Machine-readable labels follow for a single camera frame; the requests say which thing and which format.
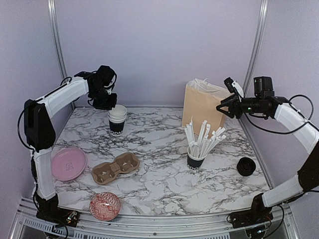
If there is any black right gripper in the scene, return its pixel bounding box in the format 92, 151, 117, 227
216, 93, 265, 119

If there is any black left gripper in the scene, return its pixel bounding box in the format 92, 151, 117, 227
91, 86, 118, 110

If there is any stack of black paper cups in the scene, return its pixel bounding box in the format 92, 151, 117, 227
108, 105, 127, 136

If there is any stack of black cup lids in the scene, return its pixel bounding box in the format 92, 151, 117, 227
236, 157, 256, 177

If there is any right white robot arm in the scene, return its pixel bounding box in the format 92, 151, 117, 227
216, 94, 319, 223

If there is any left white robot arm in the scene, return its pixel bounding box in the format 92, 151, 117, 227
19, 65, 117, 200

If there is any brown paper takeout bag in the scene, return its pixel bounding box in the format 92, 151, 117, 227
182, 78, 231, 134

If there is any white wrapped straws bundle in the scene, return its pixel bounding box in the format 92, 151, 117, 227
184, 118, 226, 159

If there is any black cup holding straws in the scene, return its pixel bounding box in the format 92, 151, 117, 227
187, 146, 207, 170

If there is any pink plastic plate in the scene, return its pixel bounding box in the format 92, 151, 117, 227
51, 147, 87, 181

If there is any brown cardboard cup carrier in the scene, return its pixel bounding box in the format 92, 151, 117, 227
91, 152, 140, 185

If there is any red patterned bowl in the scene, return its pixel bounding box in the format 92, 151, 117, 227
89, 192, 121, 221

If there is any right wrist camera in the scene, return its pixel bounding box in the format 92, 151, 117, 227
224, 77, 245, 98

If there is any left aluminium corner post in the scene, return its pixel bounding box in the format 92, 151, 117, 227
47, 0, 74, 110

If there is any aluminium corner post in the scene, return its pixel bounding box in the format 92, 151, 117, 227
243, 0, 269, 94
47, 0, 74, 110

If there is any right aluminium corner post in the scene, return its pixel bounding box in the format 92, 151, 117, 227
243, 0, 269, 94

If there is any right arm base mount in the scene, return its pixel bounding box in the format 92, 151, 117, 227
226, 209, 274, 229

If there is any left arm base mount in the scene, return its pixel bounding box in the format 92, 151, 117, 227
36, 197, 79, 227

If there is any aluminium front frame rail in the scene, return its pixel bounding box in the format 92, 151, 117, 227
7, 198, 302, 239

